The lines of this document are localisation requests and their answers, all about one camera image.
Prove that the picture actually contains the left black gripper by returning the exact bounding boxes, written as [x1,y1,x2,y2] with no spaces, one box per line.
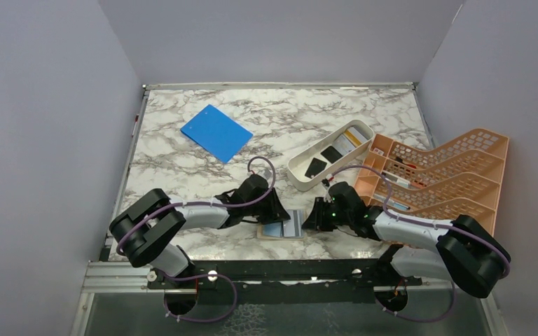
[244,188,291,225]

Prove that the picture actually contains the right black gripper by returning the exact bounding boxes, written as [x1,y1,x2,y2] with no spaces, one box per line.
[302,196,352,231]

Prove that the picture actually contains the beige card holder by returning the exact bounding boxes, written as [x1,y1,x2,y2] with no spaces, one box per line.
[257,222,305,240]

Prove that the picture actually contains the white oblong tray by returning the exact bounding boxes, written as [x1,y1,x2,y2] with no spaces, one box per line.
[287,120,375,192]

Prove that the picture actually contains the stack of cards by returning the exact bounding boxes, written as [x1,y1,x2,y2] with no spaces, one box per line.
[332,126,368,155]

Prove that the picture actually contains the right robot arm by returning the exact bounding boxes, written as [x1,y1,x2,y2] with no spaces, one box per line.
[302,182,511,298]

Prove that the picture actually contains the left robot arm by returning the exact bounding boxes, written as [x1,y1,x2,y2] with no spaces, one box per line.
[109,174,291,288]

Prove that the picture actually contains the black card in tray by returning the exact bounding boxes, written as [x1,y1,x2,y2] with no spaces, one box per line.
[321,146,343,164]
[304,157,327,179]

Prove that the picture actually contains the blue pen in rack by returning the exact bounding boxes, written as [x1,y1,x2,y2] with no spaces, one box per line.
[373,195,411,211]

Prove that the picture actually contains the blue plastic board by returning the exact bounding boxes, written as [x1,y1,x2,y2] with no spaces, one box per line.
[180,105,253,164]

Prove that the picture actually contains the orange plastic file rack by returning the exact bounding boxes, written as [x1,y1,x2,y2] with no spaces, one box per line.
[354,128,509,234]

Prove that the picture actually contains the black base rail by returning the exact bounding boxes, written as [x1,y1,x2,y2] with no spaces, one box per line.
[146,258,422,305]

